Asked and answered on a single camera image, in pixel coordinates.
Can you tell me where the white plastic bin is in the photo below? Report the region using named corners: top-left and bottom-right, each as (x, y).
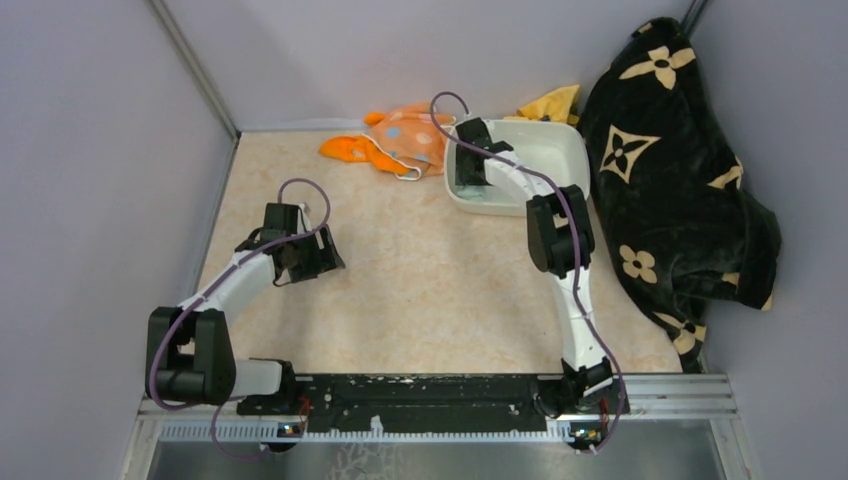
top-left (444, 119), bottom-right (591, 217)

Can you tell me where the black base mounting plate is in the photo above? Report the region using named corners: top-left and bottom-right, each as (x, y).
top-left (236, 373), bottom-right (630, 434)

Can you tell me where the purple cable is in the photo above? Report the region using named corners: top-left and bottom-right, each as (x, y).
top-left (429, 91), bottom-right (627, 455)
top-left (148, 177), bottom-right (333, 463)

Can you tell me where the yellow towel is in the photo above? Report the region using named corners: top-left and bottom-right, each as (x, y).
top-left (505, 85), bottom-right (580, 126)

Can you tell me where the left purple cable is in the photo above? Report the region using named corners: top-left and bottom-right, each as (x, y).
top-left (148, 177), bottom-right (333, 463)

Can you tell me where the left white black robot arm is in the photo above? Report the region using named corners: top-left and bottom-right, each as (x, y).
top-left (145, 203), bottom-right (345, 414)

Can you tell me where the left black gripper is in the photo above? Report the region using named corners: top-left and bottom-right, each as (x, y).
top-left (287, 223), bottom-right (345, 283)

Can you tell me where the black floral blanket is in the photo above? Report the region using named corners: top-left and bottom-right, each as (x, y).
top-left (578, 17), bottom-right (782, 373)

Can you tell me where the orange polka dot towel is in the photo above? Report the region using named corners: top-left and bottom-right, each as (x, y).
top-left (319, 102), bottom-right (456, 181)

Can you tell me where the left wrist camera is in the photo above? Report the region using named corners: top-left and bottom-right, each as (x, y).
top-left (296, 203), bottom-right (312, 234)

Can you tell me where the aluminium frame rail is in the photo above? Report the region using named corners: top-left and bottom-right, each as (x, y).
top-left (120, 373), bottom-right (761, 479)

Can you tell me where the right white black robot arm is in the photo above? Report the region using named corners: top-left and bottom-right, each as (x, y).
top-left (451, 118), bottom-right (614, 412)

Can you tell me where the light mint green towel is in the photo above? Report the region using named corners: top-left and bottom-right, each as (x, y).
top-left (455, 185), bottom-right (491, 203)

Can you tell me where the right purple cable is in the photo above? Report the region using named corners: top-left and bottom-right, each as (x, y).
top-left (429, 91), bottom-right (627, 455)

